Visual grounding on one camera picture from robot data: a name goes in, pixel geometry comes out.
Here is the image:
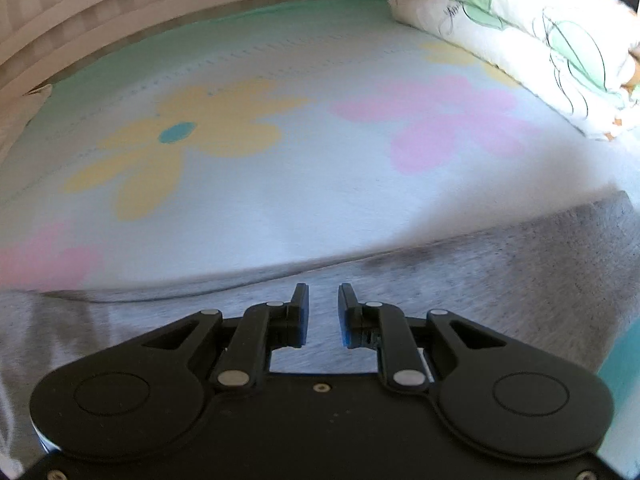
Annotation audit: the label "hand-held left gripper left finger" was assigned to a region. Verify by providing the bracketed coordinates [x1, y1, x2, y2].
[134, 283, 310, 394]

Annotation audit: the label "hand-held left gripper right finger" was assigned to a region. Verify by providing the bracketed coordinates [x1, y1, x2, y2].
[338, 283, 507, 392]

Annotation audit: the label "grey speckled pants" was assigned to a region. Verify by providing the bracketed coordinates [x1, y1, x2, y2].
[0, 190, 640, 480]

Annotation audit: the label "floral bed blanket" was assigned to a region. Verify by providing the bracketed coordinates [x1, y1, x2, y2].
[0, 0, 640, 401]

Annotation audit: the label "folded floral quilt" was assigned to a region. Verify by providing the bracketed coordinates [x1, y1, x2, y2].
[387, 0, 640, 142]

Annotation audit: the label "cream pillow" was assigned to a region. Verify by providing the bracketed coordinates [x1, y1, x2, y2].
[0, 82, 53, 161]

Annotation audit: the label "cream wooden bed frame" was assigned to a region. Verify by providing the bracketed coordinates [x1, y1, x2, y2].
[0, 0, 401, 106]

